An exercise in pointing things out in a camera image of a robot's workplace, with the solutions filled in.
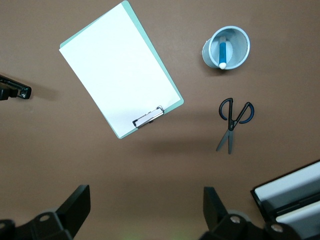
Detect light blue mesh cup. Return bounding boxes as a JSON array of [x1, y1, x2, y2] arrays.
[[201, 25, 251, 70]]

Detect white paper sheet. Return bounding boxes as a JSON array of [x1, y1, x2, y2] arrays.
[[59, 2, 182, 139]]

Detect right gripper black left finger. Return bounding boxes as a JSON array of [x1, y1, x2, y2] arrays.
[[14, 184, 91, 240]]

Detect black blue-handled scissors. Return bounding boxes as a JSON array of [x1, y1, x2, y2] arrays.
[[215, 97, 255, 155]]

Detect mint green clipboard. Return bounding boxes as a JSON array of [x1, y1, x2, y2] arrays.
[[59, 0, 185, 140]]

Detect blue marker with white cap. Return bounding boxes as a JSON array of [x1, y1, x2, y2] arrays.
[[218, 36, 228, 70]]

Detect black stacked paper tray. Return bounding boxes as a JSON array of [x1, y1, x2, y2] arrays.
[[250, 159, 320, 240]]

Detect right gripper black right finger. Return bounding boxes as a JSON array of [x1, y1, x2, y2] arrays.
[[199, 186, 266, 240]]

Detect black stapler with red end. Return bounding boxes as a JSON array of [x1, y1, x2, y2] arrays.
[[0, 74, 33, 102]]

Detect white paper stack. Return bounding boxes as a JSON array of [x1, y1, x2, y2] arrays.
[[276, 199, 320, 227], [254, 161, 320, 204]]

